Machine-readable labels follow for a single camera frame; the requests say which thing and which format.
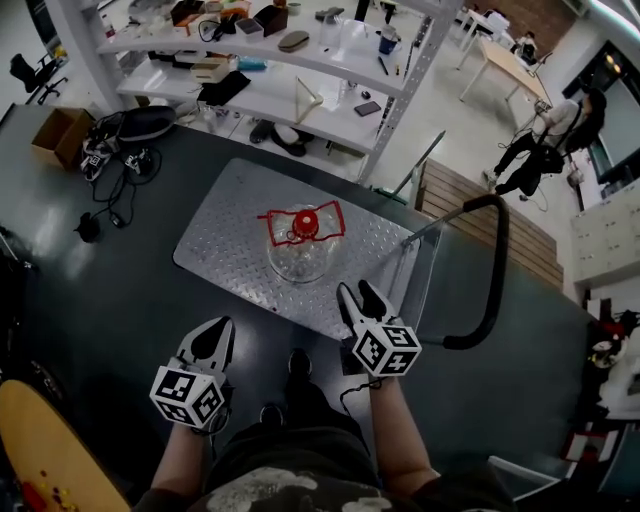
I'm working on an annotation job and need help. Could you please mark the spare white gripper device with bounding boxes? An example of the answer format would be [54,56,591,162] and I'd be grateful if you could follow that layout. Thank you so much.
[124,149,154,174]
[82,139,114,181]

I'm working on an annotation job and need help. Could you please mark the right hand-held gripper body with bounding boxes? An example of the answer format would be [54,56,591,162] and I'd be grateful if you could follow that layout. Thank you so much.
[340,313,424,379]

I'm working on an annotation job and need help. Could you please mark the wooden triangle frame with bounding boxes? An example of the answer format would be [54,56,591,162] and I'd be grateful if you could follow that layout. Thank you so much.
[293,75,322,125]

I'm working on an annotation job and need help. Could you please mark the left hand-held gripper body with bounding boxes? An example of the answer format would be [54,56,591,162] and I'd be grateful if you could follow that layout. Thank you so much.
[148,354,235,436]

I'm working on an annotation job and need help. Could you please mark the clear water jug red cap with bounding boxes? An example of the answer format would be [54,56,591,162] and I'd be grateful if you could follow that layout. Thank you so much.
[257,201,347,285]

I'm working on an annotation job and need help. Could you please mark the grey platform trolley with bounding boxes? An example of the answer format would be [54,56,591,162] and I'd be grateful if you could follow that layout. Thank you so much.
[172,158,510,350]

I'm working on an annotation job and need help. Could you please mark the grey oval case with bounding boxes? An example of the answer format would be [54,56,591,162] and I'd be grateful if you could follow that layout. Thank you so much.
[277,30,310,54]

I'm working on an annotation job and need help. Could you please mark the round wooden table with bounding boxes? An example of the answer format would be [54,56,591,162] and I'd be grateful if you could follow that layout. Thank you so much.
[0,378,132,512]

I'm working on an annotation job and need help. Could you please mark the red plastic block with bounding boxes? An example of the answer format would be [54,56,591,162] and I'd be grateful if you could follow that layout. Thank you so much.
[19,482,46,511]

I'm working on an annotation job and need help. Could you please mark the pile of red black gear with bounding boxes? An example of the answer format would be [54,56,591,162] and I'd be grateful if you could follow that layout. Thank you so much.
[587,309,640,371]

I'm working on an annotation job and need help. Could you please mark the black cable tangle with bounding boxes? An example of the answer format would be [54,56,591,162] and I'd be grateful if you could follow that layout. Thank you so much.
[92,149,164,229]

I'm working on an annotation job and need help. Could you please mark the black oval case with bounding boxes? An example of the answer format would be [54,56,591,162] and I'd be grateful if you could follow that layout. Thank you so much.
[117,105,177,142]

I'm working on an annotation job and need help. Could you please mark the wooden stair steps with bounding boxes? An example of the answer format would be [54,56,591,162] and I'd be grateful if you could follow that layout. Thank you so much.
[414,159,565,301]

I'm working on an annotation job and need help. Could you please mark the white metal shelving unit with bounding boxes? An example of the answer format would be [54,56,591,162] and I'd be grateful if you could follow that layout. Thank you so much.
[44,0,464,184]

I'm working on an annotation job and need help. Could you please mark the person's right forearm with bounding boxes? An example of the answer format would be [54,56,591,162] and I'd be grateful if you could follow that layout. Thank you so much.
[369,375,440,494]

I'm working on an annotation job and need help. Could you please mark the red and white box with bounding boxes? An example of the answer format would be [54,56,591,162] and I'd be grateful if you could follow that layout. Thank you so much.
[562,427,621,464]

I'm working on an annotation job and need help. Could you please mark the pile of small colourful beads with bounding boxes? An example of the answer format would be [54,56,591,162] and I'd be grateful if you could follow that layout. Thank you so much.
[19,469,79,512]

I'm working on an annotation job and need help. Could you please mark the black sandal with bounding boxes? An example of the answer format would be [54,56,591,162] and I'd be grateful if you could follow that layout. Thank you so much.
[248,119,275,145]

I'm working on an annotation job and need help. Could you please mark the person's dark trousers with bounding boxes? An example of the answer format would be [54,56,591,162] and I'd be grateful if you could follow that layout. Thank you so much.
[207,374,384,484]

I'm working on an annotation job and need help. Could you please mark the cream box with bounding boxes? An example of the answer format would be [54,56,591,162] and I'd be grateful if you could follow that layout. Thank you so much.
[189,58,231,85]

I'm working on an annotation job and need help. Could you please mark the grey pole with green base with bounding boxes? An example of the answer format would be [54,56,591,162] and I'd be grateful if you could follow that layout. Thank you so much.
[372,130,447,201]

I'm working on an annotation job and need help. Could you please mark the person's dark patterned shirt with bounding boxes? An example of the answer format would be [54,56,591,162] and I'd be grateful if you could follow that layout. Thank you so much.
[132,467,516,512]

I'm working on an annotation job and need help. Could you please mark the open cardboard box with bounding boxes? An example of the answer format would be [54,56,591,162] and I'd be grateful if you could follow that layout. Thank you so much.
[30,107,96,171]

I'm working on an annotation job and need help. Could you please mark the brown open box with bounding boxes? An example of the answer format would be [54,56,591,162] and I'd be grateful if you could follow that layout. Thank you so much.
[252,4,290,37]

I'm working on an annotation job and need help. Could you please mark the black metal frame rack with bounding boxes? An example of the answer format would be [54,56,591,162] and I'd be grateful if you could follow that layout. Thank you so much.
[0,224,36,271]

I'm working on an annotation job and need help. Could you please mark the person's right shoe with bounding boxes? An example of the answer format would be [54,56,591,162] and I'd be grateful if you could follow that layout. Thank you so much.
[288,348,314,380]

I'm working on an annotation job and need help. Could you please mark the person's left forearm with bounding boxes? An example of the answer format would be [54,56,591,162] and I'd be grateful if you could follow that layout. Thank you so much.
[149,424,214,496]

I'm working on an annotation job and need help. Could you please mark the white locker cabinet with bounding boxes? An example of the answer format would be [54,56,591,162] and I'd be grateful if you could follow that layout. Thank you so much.
[569,179,640,289]

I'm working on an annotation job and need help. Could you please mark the black office chair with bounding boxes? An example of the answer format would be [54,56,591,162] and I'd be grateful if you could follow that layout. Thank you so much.
[9,52,69,105]

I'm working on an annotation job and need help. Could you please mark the black folded cloth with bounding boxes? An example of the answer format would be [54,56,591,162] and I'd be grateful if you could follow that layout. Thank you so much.
[197,70,251,107]

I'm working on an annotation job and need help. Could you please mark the small black device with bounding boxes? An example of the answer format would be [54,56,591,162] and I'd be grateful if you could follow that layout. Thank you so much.
[73,211,101,244]

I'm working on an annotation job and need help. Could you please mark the black and white slippers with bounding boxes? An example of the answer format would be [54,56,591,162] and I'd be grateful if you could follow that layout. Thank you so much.
[271,123,316,159]

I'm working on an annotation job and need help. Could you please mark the dark framed window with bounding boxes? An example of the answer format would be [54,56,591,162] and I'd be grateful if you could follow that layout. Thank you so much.
[562,39,640,184]

